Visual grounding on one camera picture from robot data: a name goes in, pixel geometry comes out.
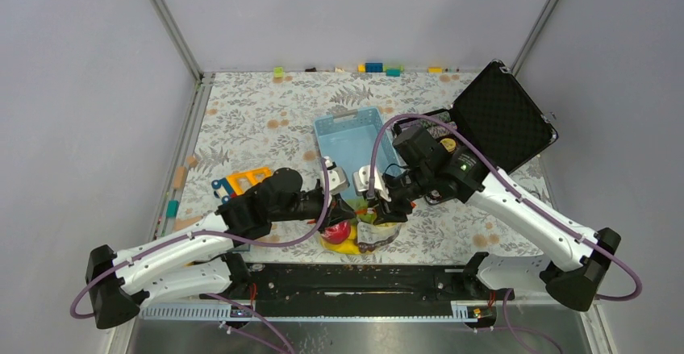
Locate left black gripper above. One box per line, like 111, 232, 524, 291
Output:
272, 189, 357, 234

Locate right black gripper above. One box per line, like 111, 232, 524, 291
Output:
368, 164, 435, 227

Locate red apple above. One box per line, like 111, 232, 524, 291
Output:
321, 220, 352, 245

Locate clear zip top bag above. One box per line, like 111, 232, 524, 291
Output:
318, 198, 402, 255

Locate yellow banana bunch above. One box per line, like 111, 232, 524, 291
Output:
319, 225, 372, 256

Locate dark purple grapes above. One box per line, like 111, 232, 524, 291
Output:
357, 229, 399, 253

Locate light blue plastic basket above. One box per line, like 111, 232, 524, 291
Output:
314, 107, 403, 205

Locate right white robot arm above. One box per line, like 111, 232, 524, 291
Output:
369, 126, 621, 312

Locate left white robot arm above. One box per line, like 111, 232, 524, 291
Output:
85, 164, 355, 330

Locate yellow orange toy truck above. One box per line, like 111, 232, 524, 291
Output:
211, 167, 273, 203

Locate floral table mat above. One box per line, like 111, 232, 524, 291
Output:
169, 72, 538, 265

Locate blue yellow toy bricks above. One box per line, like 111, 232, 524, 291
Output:
357, 62, 404, 77

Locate black poker chip case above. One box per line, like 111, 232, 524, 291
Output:
392, 60, 557, 173

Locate wooden block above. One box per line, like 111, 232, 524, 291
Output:
171, 165, 188, 190

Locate teal block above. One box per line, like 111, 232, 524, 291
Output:
165, 200, 180, 219

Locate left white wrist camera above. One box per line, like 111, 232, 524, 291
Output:
323, 156, 350, 195

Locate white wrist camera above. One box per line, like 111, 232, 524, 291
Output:
323, 156, 350, 195
352, 165, 392, 202

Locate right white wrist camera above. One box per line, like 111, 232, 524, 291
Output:
352, 165, 392, 202

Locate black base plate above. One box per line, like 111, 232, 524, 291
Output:
220, 263, 506, 319

